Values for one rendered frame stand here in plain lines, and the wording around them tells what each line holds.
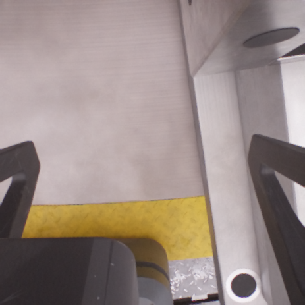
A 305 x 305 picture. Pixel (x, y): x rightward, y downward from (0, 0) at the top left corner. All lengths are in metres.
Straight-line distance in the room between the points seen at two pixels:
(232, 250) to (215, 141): 0.17
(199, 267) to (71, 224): 0.38
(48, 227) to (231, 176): 0.58
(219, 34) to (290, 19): 0.04
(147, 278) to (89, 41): 0.45
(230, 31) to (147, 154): 0.31
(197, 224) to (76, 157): 0.46
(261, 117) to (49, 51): 0.34
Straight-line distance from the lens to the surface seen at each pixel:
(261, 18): 0.18
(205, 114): 0.42
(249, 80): 0.39
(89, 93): 0.48
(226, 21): 0.18
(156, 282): 0.61
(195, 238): 0.84
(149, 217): 0.81
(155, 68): 0.47
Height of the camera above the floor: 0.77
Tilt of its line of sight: 86 degrees down
